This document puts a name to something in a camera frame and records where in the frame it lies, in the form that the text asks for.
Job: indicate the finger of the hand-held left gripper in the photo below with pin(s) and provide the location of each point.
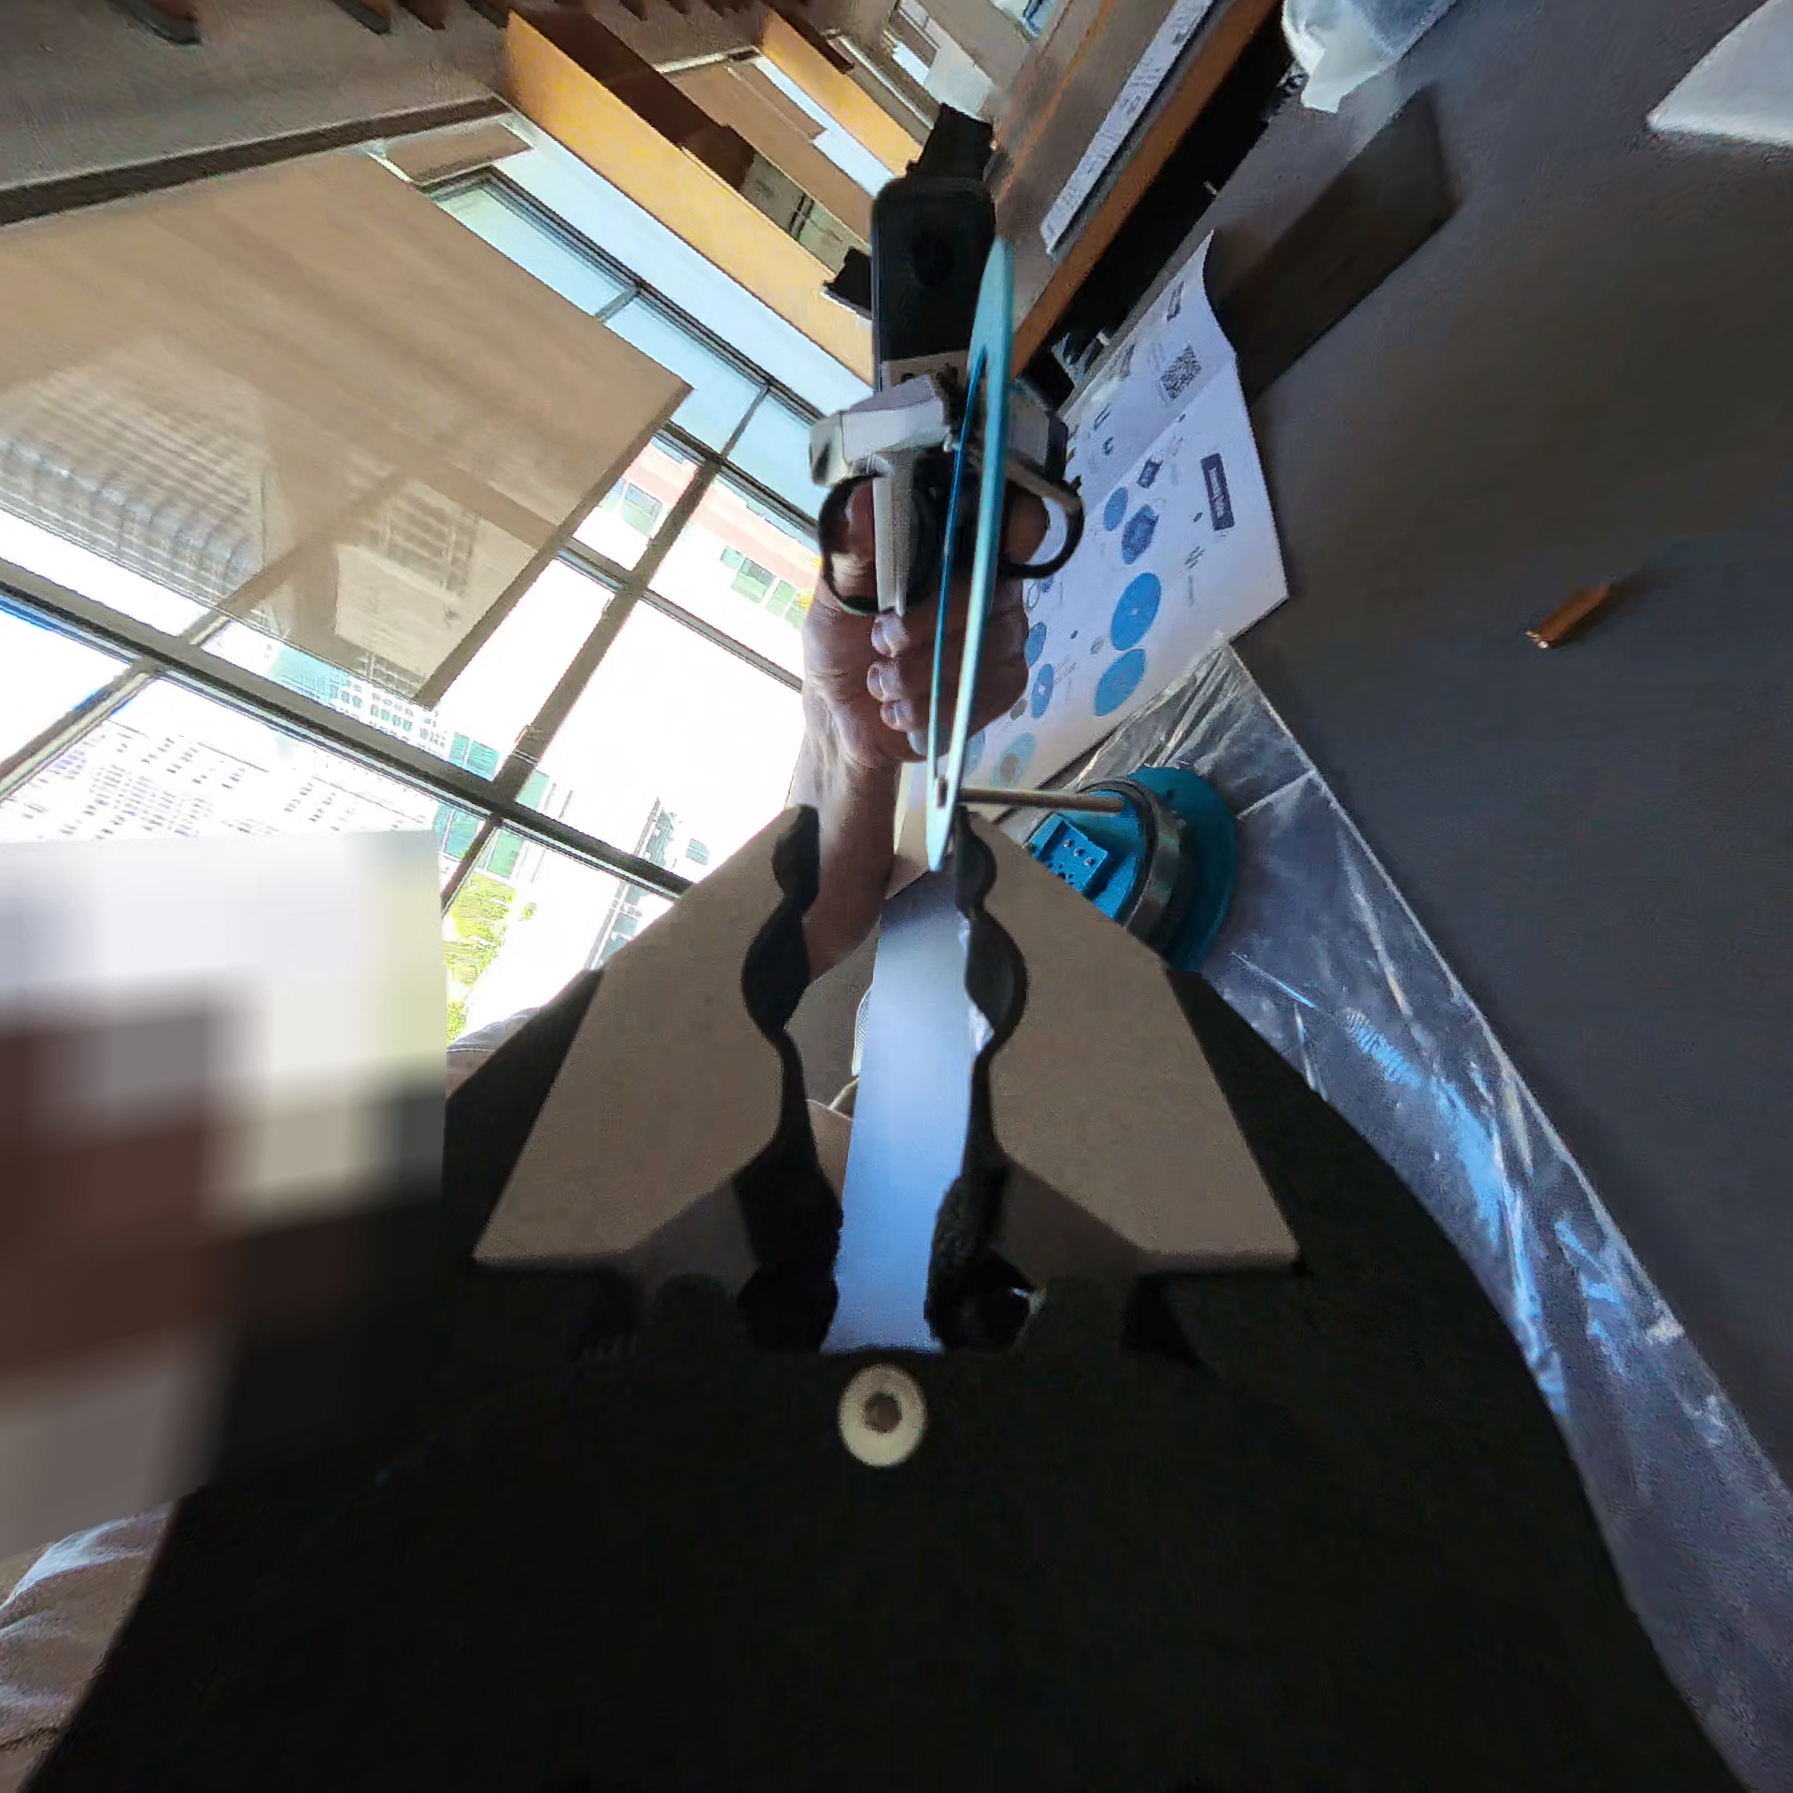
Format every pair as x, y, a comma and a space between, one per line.
877, 431
1040, 431

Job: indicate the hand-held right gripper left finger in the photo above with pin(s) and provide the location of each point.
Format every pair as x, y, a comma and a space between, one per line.
631, 1120

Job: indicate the orange cardboard box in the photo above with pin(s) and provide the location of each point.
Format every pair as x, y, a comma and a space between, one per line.
1040, 315

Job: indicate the assembly guide sheet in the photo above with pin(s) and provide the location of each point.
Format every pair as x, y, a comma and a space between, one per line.
1206, 560

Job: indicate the white foam wrapped part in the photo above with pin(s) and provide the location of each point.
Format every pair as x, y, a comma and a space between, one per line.
1359, 41

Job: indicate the person's left forearm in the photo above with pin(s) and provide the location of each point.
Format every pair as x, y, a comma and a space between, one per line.
842, 896

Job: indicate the person's left hand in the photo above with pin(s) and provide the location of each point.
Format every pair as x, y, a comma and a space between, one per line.
870, 685

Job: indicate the beige roller blind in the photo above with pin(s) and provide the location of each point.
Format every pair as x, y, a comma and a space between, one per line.
281, 420

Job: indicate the grey desk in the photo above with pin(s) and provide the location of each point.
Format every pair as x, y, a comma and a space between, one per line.
1542, 420

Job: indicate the blue turntable bearing assembly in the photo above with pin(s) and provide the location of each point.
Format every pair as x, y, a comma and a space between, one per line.
1185, 853

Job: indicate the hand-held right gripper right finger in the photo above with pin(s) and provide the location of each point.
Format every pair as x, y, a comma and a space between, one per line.
1150, 1120

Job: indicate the white foam tray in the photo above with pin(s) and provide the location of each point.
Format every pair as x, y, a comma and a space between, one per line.
1738, 69

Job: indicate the clear plastic bag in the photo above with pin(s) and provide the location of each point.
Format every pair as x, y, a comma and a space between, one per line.
1402, 1049

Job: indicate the large glass window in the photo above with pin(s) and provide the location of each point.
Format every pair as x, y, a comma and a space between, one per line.
674, 728

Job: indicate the brass hex standoff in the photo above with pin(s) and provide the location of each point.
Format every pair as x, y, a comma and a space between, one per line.
1570, 612

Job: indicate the black perforated metal plate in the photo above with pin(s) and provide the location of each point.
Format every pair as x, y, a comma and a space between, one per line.
1331, 252

